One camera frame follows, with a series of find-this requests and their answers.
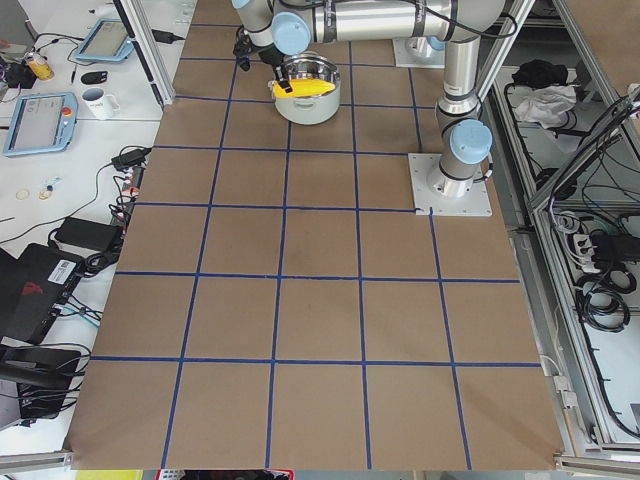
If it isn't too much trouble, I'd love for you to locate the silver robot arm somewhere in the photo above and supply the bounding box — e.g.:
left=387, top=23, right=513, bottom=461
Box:
left=233, top=1, right=504, bottom=198

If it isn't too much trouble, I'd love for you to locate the blue teach pendant near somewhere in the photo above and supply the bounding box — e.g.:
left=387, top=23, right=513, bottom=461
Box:
left=2, top=92, right=78, bottom=157

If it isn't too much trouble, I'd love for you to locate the pale green electric pot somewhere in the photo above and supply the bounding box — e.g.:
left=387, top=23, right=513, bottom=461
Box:
left=269, top=51, right=341, bottom=125

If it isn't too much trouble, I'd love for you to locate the black power adapter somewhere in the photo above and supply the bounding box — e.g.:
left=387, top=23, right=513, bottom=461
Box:
left=54, top=217, right=122, bottom=251

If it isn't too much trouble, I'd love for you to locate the blue teach pendant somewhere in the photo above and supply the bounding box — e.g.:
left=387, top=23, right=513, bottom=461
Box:
left=2, top=92, right=78, bottom=157
left=75, top=19, right=134, bottom=63

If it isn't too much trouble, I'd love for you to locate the blue teach pendant far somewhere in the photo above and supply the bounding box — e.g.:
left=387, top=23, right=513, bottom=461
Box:
left=75, top=19, right=134, bottom=63

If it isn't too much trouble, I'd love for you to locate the white crumpled cloth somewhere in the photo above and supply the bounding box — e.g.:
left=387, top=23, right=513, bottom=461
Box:
left=514, top=86, right=577, bottom=129

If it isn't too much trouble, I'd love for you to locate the black computer mouse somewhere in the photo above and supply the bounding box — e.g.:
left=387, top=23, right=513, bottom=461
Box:
left=80, top=71, right=108, bottom=85

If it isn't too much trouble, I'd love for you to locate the black cloth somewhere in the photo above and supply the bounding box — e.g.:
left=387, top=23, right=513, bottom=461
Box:
left=512, top=59, right=568, bottom=89

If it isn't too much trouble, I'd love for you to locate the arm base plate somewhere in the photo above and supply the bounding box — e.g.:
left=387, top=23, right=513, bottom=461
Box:
left=408, top=153, right=492, bottom=217
left=392, top=37, right=445, bottom=69

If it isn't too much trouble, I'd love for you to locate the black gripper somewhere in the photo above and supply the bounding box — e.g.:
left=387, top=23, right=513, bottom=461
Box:
left=233, top=27, right=293, bottom=95

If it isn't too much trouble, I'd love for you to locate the black laptop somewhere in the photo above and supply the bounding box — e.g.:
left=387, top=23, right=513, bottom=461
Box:
left=1, top=243, right=84, bottom=345

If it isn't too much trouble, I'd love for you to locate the white mug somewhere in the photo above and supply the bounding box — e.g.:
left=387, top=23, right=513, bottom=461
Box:
left=82, top=87, right=120, bottom=120

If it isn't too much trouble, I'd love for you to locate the coiled black cable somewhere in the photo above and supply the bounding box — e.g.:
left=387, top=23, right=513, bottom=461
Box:
left=574, top=269, right=632, bottom=332

